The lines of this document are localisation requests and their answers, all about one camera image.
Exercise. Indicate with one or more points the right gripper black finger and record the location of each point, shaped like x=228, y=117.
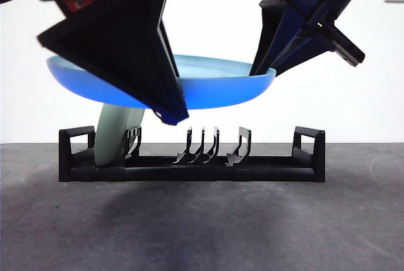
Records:
x=268, y=31
x=300, y=37

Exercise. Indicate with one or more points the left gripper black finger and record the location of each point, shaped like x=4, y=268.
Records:
x=120, y=50
x=167, y=50

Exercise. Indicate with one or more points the blue plate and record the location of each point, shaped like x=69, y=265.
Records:
x=221, y=91

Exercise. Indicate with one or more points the pale green plate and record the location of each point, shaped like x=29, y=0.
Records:
x=107, y=138

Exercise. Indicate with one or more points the black plastic plate rack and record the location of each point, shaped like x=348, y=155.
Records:
x=268, y=174

